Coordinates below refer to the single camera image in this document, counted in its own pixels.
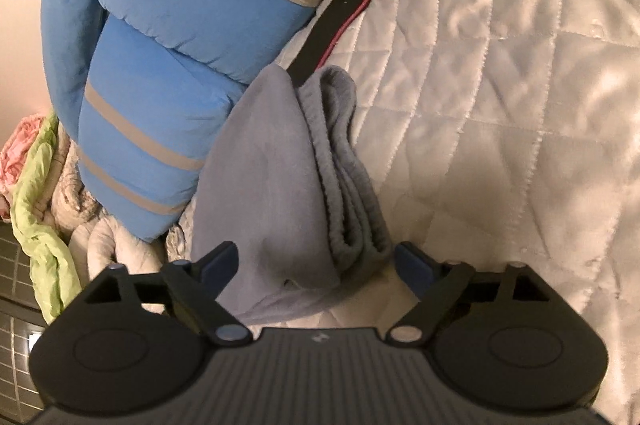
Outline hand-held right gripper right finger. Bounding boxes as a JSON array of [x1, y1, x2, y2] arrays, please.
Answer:
[[387, 243, 553, 347]]

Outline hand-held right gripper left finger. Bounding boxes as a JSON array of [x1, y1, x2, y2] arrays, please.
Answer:
[[86, 241, 251, 347]]

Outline grey-blue pants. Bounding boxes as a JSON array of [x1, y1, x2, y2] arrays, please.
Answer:
[[190, 64, 393, 326]]

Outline white folded duvet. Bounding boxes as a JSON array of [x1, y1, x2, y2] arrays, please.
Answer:
[[67, 205, 197, 313]]

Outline beige patterned quilt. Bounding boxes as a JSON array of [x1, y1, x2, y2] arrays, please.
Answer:
[[47, 124, 109, 232]]

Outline light green blanket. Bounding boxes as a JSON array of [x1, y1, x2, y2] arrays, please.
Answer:
[[10, 111, 84, 325]]

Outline white quilted bedspread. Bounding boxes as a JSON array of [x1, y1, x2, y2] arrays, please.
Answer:
[[165, 0, 640, 331]]

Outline pink blanket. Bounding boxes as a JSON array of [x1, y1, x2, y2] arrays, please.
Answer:
[[0, 114, 49, 222]]

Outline plain blue pillow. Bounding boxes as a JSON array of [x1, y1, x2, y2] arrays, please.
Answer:
[[41, 0, 109, 142]]

